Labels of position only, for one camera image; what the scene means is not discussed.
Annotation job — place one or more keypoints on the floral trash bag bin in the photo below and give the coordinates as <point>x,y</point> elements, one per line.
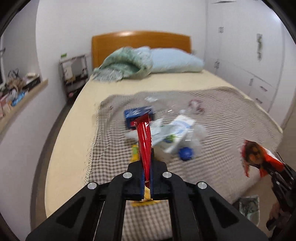
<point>248,206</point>

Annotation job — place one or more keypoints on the orange chip bag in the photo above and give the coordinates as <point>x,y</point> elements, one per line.
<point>261,158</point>

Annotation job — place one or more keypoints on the metal bedside shelf rack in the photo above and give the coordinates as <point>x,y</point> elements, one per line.
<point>74,74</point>

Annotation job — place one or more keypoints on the green crumpled quilt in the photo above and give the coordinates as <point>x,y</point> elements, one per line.
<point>125,63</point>

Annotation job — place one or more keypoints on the light blue pillow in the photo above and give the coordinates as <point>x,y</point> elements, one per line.
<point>172,60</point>

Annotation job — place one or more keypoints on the clutter items on ledge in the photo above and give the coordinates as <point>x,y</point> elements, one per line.
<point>15,89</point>

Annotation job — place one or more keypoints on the small pink white wrapper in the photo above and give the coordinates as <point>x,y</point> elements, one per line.
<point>196,106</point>

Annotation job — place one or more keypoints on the wooden window ledge shelf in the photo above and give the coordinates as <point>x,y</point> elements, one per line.
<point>6,120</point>

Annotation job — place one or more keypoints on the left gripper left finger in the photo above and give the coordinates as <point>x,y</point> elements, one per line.
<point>96,212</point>

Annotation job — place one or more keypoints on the wooden bed with headboard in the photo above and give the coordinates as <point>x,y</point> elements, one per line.
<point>70,157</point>

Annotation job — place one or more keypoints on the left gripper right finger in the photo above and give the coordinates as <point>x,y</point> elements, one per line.
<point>197,211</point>

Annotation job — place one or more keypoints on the white wardrobe with drawers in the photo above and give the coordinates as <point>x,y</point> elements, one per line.
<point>249,47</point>

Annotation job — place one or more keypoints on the blue snack box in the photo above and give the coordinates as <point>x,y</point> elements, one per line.
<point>131,114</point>

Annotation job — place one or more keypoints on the plastic bottle blue cap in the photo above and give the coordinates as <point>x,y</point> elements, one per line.
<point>183,143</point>

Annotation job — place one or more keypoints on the brown checkered blanket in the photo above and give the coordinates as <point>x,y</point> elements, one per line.
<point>228,116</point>

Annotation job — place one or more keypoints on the white blue paper package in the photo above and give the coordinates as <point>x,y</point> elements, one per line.
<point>164,137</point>

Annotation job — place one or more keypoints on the red snack wrapper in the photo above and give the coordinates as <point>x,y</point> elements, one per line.
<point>146,156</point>

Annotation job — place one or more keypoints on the person's right hand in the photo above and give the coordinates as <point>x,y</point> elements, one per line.
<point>276,212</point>

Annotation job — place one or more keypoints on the yellow wrapper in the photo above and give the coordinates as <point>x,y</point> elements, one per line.
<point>135,154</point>

